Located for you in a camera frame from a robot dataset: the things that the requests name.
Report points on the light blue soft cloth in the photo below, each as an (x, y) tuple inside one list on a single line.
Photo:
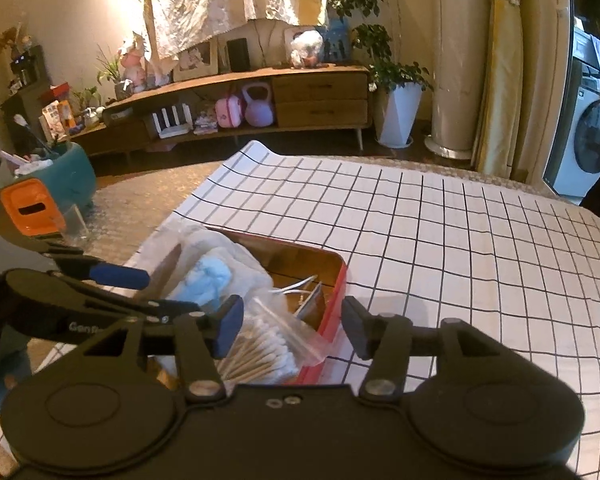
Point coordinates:
[(203, 283)]

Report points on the cream floor air conditioner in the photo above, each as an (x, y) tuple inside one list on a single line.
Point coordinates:
[(462, 28)]

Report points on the white wifi router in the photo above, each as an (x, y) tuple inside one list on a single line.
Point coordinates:
[(176, 120)]

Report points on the orange plastic container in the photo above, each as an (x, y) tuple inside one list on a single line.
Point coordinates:
[(31, 208)]

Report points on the white planter with plant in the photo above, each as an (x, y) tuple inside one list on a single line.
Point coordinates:
[(397, 87)]

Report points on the pink small case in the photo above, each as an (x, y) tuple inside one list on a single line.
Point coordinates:
[(229, 112)]

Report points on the wrapped plush on cabinet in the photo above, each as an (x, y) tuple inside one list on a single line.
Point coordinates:
[(305, 49)]

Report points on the white gauze cloth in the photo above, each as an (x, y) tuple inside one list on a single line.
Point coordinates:
[(173, 250)]

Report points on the wooden tv cabinet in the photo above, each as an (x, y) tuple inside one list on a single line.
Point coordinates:
[(329, 97)]

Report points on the pink doll figure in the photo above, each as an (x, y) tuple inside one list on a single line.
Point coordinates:
[(132, 55)]

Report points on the red tin box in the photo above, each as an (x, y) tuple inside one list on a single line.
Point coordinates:
[(311, 280)]

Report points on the white grid tablecloth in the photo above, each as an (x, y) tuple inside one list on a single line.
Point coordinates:
[(524, 268)]

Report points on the yellow curtain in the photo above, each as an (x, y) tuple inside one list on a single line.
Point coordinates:
[(527, 68)]

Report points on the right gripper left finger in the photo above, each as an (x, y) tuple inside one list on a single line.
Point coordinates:
[(200, 340)]

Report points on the washing machine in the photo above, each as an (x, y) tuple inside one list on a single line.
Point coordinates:
[(573, 166)]

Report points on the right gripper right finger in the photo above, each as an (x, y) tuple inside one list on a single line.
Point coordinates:
[(388, 342)]

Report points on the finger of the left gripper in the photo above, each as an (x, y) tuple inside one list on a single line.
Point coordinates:
[(164, 310), (87, 268)]

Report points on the picture frame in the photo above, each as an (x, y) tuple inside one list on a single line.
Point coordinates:
[(197, 61)]

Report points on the purple kettlebell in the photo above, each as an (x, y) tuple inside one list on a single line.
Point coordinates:
[(259, 113)]

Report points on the teal storage tub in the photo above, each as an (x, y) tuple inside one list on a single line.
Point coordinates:
[(70, 178)]

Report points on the bag of cotton swabs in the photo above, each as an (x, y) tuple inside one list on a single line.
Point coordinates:
[(272, 347)]

